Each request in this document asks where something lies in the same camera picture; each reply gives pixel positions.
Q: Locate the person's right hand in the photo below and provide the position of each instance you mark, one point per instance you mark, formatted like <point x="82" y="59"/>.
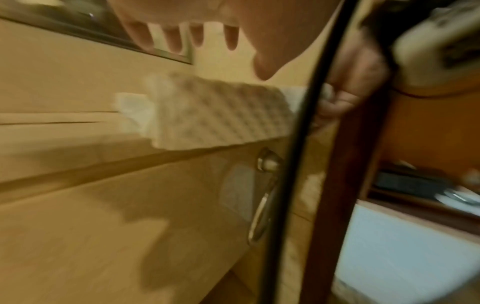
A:
<point x="360" y="74"/>

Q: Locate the white waffle towel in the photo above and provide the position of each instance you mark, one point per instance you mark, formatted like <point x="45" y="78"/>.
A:
<point x="217" y="112"/>

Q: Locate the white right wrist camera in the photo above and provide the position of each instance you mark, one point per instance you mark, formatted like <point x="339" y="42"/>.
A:
<point x="438" y="50"/>

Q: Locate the dark wooden door frame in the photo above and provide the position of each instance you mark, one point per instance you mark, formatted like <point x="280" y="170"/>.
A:
<point x="337" y="178"/>

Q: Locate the metal framed wall mirror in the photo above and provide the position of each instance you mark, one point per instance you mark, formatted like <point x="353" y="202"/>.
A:
<point x="67" y="17"/>

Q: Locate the person's left hand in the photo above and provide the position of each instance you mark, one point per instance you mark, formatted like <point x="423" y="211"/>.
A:
<point x="262" y="23"/>

